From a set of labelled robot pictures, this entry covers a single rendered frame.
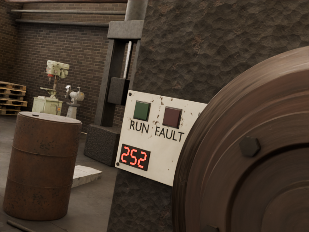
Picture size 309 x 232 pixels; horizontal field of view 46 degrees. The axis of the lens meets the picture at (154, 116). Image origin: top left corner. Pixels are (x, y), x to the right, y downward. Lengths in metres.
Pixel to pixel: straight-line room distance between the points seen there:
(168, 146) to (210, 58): 0.20
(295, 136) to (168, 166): 0.38
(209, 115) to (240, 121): 0.07
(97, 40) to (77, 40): 0.74
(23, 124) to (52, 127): 0.26
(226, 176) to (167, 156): 0.31
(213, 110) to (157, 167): 0.26
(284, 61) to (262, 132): 0.13
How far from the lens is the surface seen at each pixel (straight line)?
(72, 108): 9.18
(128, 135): 0.82
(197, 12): 0.80
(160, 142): 0.77
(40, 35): 11.22
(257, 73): 0.55
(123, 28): 6.28
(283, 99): 0.49
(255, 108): 0.52
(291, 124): 0.44
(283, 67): 0.54
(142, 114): 0.79
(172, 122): 0.75
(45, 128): 3.20
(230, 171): 0.46
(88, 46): 9.66
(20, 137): 3.32
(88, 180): 4.79
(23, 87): 11.14
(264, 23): 0.73
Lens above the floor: 1.24
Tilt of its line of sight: 3 degrees down
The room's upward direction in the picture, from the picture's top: 10 degrees clockwise
